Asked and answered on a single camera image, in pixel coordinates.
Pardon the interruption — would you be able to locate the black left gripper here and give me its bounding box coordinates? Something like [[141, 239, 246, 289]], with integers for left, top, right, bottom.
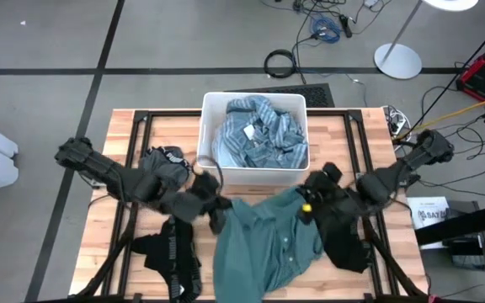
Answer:
[[170, 189, 233, 236]]

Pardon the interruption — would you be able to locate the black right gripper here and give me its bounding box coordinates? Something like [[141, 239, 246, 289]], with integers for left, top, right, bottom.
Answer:
[[299, 170, 361, 220]]

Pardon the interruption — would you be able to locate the green floral-print shirt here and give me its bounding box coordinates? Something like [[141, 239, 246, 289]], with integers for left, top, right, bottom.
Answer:
[[212, 187, 326, 303]]

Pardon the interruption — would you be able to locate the blue striped shirt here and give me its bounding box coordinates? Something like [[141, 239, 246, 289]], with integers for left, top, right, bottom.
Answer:
[[211, 95, 310, 169]]

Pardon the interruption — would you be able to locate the grey Puma underwear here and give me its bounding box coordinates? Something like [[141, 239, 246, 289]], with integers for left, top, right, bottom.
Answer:
[[139, 146, 193, 190]]

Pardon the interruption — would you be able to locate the white plastic laundry bin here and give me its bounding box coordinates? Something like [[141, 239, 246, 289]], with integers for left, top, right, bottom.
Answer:
[[195, 91, 311, 186]]

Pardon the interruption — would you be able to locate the black Puma underwear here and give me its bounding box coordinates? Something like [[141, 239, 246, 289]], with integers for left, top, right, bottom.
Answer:
[[131, 216, 204, 303]]

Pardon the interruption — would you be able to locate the plain black garment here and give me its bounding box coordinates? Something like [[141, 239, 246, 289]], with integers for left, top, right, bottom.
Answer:
[[316, 210, 373, 274]]

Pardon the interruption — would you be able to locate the black mesh floor mat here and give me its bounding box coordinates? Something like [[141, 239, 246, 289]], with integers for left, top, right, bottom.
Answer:
[[224, 82, 335, 109]]

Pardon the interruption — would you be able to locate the white power strip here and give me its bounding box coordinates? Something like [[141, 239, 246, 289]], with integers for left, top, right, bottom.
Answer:
[[387, 104, 408, 136]]

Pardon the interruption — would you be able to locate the white paper box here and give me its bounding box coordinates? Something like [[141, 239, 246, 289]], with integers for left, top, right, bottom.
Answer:
[[406, 196, 452, 250]]

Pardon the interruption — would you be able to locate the white floor lamp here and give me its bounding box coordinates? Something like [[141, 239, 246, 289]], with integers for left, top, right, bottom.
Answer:
[[372, 0, 479, 80]]

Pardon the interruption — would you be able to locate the black metal beam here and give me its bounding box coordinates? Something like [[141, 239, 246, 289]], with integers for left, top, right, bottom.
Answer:
[[414, 199, 485, 247]]

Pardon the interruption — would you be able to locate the black power strip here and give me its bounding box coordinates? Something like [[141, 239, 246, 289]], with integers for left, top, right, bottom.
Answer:
[[338, 14, 354, 39]]

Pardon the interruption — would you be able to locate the thin black pole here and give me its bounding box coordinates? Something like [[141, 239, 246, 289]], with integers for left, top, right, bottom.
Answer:
[[410, 8, 485, 130]]

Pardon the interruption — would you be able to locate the red tool case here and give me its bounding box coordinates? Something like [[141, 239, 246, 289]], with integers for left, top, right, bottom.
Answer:
[[456, 40, 485, 102]]

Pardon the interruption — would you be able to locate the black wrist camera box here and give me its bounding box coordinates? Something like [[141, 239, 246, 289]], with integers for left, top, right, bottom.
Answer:
[[322, 162, 344, 182], [191, 170, 222, 199]]

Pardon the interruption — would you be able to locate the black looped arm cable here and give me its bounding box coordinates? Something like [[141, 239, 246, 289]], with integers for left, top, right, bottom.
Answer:
[[194, 154, 226, 190]]

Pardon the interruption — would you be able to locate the black table frame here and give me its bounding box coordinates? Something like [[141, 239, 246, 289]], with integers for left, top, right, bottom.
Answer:
[[73, 109, 431, 303]]

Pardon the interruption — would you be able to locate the black coiled floor cable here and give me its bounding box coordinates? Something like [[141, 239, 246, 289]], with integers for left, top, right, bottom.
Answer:
[[263, 49, 297, 79]]

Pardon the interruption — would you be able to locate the yellow cable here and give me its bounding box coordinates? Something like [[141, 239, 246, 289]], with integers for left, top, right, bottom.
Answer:
[[396, 93, 485, 140]]

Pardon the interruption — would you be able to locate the blue coiled cable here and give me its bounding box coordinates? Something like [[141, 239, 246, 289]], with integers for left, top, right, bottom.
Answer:
[[309, 14, 341, 44]]

